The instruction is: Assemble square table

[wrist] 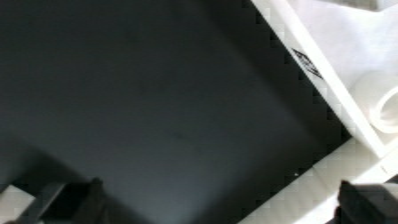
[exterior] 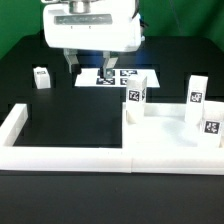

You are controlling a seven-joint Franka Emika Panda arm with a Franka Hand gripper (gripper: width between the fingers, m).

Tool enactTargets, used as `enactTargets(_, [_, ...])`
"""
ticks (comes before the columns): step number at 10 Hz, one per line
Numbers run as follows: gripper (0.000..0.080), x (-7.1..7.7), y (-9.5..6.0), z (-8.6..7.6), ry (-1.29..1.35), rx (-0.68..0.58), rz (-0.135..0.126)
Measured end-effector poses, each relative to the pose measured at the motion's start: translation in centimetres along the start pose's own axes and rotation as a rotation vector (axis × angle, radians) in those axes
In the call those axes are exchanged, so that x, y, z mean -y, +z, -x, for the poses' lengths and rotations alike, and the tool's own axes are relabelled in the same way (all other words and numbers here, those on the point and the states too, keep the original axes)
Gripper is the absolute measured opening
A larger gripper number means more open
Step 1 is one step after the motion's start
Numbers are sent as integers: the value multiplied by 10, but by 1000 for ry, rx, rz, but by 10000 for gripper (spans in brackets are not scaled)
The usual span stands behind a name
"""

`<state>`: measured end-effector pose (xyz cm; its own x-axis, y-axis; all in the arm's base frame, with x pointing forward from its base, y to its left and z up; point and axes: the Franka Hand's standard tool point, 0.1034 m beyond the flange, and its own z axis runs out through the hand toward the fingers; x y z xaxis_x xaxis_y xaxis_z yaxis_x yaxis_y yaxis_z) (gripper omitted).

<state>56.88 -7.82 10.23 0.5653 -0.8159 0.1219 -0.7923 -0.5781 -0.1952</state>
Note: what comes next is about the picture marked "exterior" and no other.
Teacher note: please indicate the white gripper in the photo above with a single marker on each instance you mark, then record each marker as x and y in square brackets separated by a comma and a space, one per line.
[109, 26]

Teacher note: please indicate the white U-shaped fence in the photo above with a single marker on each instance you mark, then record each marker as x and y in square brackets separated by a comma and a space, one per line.
[200, 160]

